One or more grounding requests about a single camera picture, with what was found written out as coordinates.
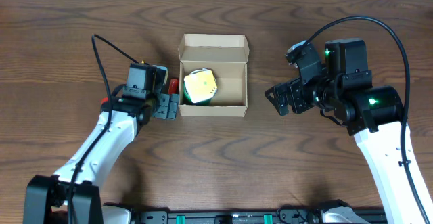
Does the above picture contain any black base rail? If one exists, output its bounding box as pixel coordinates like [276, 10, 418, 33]
[101, 202, 388, 224]

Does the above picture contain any yellow sticky note pad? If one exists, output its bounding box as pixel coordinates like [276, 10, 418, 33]
[183, 68, 218, 104]

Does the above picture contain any right black cable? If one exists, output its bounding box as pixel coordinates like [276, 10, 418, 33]
[302, 15, 432, 224]

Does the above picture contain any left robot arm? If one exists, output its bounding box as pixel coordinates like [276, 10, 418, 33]
[23, 64, 179, 223]

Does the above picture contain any red utility knife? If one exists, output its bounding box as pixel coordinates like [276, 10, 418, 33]
[101, 97, 109, 104]

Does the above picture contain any green tape roll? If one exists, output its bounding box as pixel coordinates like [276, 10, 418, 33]
[183, 83, 212, 106]

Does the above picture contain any cardboard box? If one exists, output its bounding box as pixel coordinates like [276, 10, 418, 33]
[178, 34, 250, 117]

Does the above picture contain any red lighter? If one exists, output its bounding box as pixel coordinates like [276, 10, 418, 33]
[168, 79, 179, 95]

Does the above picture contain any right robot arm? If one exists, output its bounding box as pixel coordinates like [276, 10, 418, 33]
[265, 38, 432, 223]

